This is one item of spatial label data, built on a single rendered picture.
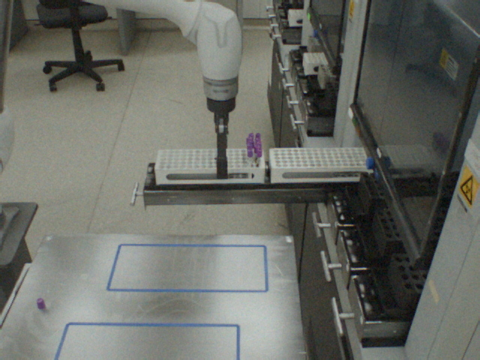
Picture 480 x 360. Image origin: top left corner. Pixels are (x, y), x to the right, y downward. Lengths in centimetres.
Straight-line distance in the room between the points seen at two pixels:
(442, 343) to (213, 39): 79
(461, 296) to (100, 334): 67
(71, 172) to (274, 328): 214
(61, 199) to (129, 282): 171
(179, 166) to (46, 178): 169
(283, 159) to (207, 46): 40
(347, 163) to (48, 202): 180
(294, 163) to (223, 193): 21
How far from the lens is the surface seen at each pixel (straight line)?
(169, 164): 142
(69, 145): 327
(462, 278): 88
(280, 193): 141
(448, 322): 95
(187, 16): 136
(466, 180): 85
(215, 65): 123
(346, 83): 161
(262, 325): 106
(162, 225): 254
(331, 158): 145
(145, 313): 109
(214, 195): 141
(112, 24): 505
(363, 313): 113
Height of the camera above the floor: 165
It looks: 36 degrees down
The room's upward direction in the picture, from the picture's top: 1 degrees clockwise
